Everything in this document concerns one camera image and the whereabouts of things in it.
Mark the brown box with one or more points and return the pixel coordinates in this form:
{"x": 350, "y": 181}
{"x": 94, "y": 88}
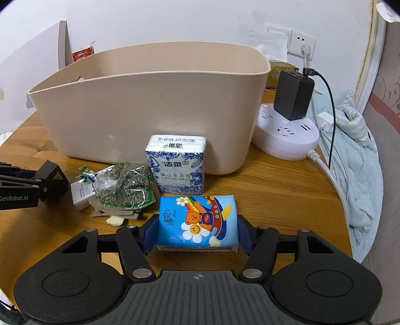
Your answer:
{"x": 282, "y": 73}

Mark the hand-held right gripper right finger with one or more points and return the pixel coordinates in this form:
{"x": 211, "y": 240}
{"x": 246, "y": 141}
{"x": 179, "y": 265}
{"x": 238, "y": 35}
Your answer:
{"x": 247, "y": 238}

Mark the beige plastic storage bin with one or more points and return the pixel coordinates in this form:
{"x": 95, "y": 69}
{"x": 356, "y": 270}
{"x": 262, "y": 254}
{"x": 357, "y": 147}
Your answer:
{"x": 131, "y": 109}

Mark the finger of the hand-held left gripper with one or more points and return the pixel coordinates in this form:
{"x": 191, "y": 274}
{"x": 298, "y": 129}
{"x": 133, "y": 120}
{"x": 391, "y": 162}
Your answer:
{"x": 51, "y": 179}

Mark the small white adapter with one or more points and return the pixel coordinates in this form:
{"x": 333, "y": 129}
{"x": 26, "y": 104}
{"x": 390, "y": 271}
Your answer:
{"x": 325, "y": 121}

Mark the round white power strip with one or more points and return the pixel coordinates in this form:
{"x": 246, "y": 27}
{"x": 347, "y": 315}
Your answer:
{"x": 282, "y": 140}

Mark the black charger adapter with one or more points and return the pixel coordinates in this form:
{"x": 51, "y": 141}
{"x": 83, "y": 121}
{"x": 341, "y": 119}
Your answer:
{"x": 292, "y": 95}

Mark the light blue blanket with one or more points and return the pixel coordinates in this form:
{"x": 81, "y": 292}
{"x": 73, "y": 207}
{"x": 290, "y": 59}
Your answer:
{"x": 356, "y": 162}

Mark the red snack packet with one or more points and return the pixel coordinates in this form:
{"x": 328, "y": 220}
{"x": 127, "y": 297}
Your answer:
{"x": 82, "y": 55}

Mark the beige hair clip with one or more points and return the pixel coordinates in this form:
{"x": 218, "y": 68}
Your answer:
{"x": 115, "y": 212}

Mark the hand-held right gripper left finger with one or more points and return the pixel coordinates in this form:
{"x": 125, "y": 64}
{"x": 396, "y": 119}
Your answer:
{"x": 149, "y": 236}

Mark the blue floral tissue pack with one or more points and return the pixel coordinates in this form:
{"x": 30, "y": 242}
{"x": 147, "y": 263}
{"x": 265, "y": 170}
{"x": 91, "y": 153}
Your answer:
{"x": 175, "y": 165}

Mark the small yellow fluffy piece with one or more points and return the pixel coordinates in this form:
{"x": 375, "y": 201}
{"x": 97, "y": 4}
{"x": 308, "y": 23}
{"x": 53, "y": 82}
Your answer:
{"x": 114, "y": 220}

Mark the clear bag of dried herbs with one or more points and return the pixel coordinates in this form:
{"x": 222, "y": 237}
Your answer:
{"x": 125, "y": 184}

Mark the white wall switch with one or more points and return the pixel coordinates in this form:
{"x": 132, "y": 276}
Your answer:
{"x": 278, "y": 39}

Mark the cartoon bear tissue pack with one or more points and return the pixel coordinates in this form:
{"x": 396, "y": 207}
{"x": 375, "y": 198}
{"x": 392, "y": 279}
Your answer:
{"x": 197, "y": 222}

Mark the small white box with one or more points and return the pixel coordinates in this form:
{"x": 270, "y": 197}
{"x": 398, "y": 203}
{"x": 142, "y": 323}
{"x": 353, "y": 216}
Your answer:
{"x": 80, "y": 193}

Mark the white wall socket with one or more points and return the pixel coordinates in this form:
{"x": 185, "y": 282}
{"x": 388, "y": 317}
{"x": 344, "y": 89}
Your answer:
{"x": 301, "y": 42}

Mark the grey board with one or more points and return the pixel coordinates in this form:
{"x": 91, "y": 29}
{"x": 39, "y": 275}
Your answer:
{"x": 63, "y": 43}

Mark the white framed headboard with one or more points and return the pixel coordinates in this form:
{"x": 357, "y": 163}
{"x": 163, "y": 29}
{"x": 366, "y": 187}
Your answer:
{"x": 379, "y": 78}

